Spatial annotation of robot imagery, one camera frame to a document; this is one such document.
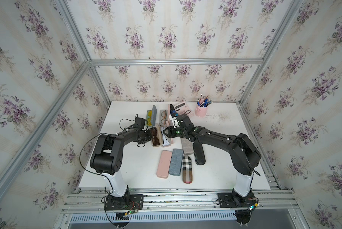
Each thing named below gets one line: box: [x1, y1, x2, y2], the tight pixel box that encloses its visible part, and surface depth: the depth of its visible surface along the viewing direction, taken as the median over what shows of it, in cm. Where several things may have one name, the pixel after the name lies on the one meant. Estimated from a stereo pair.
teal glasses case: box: [168, 148, 184, 177], surface depth 86 cm
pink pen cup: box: [194, 101, 209, 118], surface depth 107 cm
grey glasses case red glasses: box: [180, 137, 194, 155], surface depth 92 cm
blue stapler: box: [169, 104, 179, 118], surface depth 113 cm
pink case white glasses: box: [160, 126, 174, 148], surface depth 96 cm
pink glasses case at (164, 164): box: [156, 150, 172, 179], surface depth 86 cm
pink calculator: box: [173, 101, 194, 116], surface depth 116 cm
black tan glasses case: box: [192, 142, 206, 166], surface depth 90 cm
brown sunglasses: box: [151, 126, 161, 146], surface depth 97 cm
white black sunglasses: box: [161, 134, 171, 146], surface depth 97 cm
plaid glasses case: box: [181, 155, 193, 184], surface depth 82 cm
